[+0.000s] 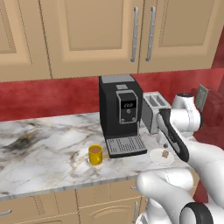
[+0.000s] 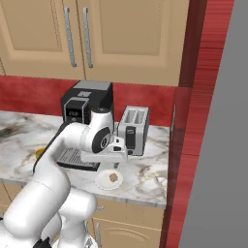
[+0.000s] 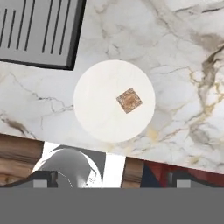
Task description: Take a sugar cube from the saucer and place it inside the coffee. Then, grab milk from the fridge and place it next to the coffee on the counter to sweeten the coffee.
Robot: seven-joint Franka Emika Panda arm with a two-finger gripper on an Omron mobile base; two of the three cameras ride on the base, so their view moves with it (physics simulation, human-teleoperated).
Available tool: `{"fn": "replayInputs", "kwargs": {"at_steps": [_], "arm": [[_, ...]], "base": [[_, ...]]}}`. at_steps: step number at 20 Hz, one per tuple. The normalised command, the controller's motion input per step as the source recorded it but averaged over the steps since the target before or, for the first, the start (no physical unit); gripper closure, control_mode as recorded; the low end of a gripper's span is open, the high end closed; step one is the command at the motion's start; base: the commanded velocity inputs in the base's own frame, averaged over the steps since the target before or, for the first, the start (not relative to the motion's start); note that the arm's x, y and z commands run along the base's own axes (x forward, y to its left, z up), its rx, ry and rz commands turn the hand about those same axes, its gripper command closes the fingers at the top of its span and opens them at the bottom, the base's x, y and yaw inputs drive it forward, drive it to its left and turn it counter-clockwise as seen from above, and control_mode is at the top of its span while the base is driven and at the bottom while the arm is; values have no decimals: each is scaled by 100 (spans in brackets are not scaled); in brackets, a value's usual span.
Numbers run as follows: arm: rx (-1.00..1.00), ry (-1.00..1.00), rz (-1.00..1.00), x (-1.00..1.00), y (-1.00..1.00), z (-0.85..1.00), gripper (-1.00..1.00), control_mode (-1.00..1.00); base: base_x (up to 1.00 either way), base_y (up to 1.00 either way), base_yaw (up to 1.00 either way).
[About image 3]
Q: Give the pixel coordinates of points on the white round saucer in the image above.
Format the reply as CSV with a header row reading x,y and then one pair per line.
x,y
99,110

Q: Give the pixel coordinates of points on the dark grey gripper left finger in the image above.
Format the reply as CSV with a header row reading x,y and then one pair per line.
x,y
43,177

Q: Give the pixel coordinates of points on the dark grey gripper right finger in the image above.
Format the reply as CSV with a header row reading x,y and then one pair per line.
x,y
182,178

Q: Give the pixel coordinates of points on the brown sugar cube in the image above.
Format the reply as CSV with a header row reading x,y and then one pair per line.
x,y
129,100

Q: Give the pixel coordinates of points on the grey slotted coffee machine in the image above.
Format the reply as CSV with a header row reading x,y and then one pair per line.
x,y
35,29

